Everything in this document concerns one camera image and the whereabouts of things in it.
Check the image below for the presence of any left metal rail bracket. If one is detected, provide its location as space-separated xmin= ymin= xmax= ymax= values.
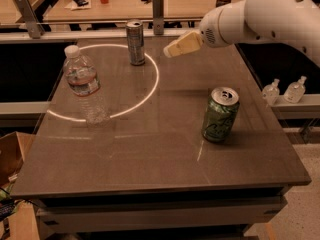
xmin=14 ymin=0 xmax=44 ymax=39

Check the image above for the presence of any small clear sanitizer bottle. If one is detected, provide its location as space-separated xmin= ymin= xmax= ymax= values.
xmin=262 ymin=79 xmax=280 ymax=105

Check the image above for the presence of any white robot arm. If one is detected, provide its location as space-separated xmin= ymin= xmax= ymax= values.
xmin=163 ymin=0 xmax=320 ymax=66

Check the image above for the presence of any metal rail bracket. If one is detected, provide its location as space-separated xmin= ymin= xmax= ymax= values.
xmin=14 ymin=0 xmax=44 ymax=39
xmin=152 ymin=0 xmax=164 ymax=35

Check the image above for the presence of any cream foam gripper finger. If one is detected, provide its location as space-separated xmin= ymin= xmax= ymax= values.
xmin=163 ymin=30 xmax=203 ymax=58

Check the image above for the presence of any clear plastic water bottle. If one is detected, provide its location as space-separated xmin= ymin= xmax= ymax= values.
xmin=63 ymin=45 xmax=109 ymax=126

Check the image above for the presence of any brown cardboard box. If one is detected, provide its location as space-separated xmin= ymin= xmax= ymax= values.
xmin=0 ymin=132 xmax=35 ymax=187

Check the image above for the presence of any grey table drawer front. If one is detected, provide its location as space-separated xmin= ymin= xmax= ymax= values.
xmin=37 ymin=196 xmax=287 ymax=233

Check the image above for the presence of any green soda can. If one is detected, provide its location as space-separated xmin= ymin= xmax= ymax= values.
xmin=201 ymin=87 xmax=240 ymax=142

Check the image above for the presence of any middle metal rail bracket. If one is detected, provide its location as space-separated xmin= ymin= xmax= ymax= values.
xmin=152 ymin=0 xmax=164 ymax=35

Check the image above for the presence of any silver redbull can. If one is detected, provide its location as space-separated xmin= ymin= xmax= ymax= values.
xmin=126 ymin=19 xmax=145 ymax=66

